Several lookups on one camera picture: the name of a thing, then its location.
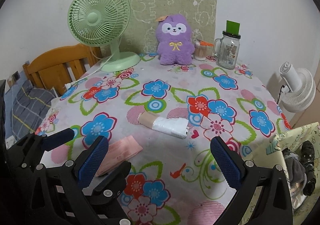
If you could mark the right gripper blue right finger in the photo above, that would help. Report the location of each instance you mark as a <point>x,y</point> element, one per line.
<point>227,162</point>

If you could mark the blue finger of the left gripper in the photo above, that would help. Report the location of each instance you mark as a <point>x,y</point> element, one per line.
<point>57,139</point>
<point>116,180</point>

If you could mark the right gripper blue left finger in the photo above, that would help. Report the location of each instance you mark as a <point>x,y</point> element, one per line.
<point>88,161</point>

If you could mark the pink tissue packet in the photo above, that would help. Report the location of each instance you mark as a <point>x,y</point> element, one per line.
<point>118,152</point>

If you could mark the grey drawstring pouch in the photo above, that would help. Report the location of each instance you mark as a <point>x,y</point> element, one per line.
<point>295,169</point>

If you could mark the black plastic bag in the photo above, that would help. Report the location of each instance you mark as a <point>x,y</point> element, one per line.
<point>307,161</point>

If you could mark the grey plaid pillow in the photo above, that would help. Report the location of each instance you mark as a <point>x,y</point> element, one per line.
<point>29,109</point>

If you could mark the yellow cartoon storage box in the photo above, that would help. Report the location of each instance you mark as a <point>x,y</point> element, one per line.
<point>297,151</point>

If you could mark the floral tablecloth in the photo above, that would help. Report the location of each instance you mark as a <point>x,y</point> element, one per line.
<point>172,180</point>

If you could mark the white standing fan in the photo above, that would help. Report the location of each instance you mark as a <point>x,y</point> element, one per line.
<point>299,90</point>

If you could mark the glass jar green lid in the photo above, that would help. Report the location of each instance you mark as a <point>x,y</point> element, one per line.
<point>226,48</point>

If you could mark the toothpick jar orange lid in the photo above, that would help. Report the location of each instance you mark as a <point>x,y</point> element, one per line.
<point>203,49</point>

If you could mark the purple plush toy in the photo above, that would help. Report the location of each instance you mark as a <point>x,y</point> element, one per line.
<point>174,41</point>

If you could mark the green desk fan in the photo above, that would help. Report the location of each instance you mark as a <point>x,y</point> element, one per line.
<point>100,23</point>

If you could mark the green patterned mat board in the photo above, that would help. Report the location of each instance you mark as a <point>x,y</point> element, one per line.
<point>140,36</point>

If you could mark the wall socket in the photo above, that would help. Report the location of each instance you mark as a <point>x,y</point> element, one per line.
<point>15,76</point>

